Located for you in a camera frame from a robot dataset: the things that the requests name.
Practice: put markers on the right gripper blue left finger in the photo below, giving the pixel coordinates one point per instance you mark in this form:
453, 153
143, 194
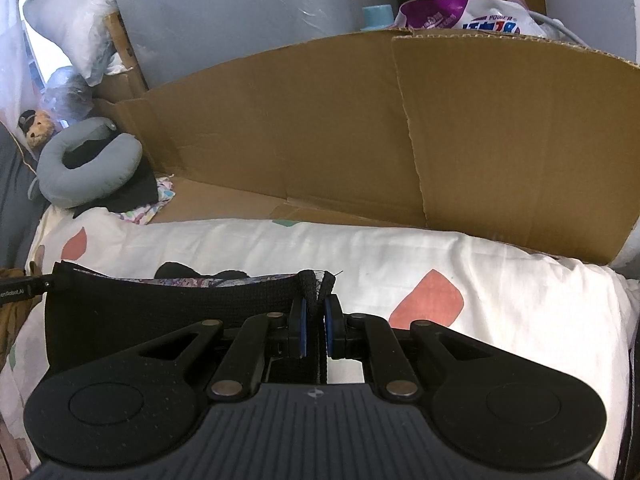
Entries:
274, 335

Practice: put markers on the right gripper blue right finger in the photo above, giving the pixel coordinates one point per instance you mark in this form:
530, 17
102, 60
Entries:
371, 341

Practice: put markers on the black bear pattern garment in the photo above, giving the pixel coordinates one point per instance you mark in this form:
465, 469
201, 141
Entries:
88, 316

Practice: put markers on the brown crumpled garment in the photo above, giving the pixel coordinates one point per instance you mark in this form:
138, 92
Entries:
13, 316

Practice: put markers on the cream bear print quilt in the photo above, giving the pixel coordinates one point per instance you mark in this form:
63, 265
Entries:
576, 317

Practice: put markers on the grey blue pillow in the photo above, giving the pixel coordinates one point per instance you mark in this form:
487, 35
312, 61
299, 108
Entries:
20, 216

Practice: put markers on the grey neck pillow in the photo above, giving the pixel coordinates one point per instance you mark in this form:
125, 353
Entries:
102, 175

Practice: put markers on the black cloth under neck pillow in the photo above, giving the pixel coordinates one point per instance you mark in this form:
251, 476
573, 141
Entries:
139, 190

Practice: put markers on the small plush bear toy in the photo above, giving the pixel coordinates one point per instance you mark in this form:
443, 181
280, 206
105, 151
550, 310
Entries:
37, 126

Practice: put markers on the clear plastic bag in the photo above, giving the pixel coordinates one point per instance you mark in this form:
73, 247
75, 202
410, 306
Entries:
67, 96

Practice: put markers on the brown cardboard box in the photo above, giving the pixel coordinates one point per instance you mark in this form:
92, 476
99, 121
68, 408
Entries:
526, 141

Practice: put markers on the white pillow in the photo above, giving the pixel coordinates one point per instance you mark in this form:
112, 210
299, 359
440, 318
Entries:
78, 28

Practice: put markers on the blue cap detergent bottle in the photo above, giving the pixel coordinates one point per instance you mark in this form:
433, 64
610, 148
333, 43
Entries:
377, 17

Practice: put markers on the grey plastic wrapped appliance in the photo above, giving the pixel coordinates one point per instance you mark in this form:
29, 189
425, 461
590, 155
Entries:
176, 38

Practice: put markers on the purple white detergent bag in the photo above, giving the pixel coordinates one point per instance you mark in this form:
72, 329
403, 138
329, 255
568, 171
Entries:
502, 16

